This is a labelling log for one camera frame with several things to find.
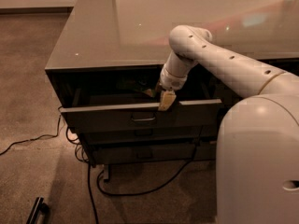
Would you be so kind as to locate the dark drawer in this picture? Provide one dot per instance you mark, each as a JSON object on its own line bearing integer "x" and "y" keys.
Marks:
{"x": 167, "y": 152}
{"x": 112, "y": 118}
{"x": 104, "y": 138}

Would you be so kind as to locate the grey drawer cabinet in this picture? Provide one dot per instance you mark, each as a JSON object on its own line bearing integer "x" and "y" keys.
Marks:
{"x": 106, "y": 40}

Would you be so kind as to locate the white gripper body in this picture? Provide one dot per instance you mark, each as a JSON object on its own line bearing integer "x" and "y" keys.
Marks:
{"x": 171, "y": 81}

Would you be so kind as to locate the metal cabinet leg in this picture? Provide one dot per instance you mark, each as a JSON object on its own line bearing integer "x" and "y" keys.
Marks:
{"x": 106, "y": 172}

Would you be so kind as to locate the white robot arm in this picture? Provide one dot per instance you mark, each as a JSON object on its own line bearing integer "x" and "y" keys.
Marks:
{"x": 257, "y": 159}

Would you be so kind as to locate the green snack bag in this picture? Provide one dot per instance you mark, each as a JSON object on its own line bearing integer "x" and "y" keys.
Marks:
{"x": 136, "y": 85}

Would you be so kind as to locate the black object at floor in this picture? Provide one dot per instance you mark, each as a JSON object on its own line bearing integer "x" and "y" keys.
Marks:
{"x": 39, "y": 208}

